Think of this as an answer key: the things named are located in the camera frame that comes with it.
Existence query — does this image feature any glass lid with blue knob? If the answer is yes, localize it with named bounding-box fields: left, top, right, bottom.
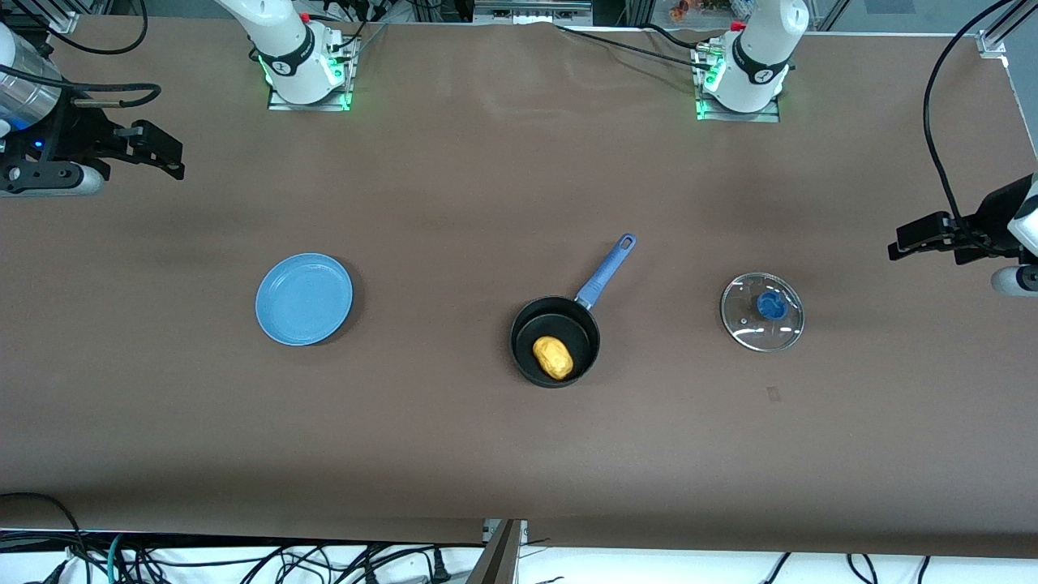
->
left=720, top=272, right=805, bottom=353

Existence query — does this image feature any yellow potato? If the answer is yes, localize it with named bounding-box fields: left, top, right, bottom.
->
left=532, top=335, right=575, bottom=381

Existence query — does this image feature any aluminium corner profile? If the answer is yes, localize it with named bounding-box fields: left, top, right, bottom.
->
left=977, top=0, right=1038, bottom=58

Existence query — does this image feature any blue round plate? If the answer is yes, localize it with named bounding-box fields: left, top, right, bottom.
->
left=255, top=252, right=355, bottom=347

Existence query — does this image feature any brown table cover sheet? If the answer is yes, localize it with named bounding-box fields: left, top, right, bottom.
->
left=0, top=15, right=1038, bottom=560

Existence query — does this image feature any grey metal device box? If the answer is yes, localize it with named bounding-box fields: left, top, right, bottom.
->
left=473, top=0, right=594, bottom=25

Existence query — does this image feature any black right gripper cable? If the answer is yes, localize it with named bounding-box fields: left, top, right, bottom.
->
left=0, top=63, right=163, bottom=108

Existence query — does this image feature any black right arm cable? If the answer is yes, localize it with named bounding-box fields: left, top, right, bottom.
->
left=49, top=0, right=149, bottom=56

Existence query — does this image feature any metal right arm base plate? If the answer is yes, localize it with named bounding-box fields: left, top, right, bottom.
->
left=268, top=32, right=359, bottom=113

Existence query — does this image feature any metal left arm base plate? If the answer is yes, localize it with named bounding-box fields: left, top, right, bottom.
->
left=695, top=45, right=782, bottom=124

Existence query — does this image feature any black cable on table cover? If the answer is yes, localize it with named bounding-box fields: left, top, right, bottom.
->
left=555, top=23, right=716, bottom=72

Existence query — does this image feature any thick black looped cable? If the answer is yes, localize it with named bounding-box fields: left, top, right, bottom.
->
left=0, top=491, right=86, bottom=569

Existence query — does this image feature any black pot with blue handle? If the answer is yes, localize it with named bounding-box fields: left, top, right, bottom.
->
left=510, top=233, right=638, bottom=389

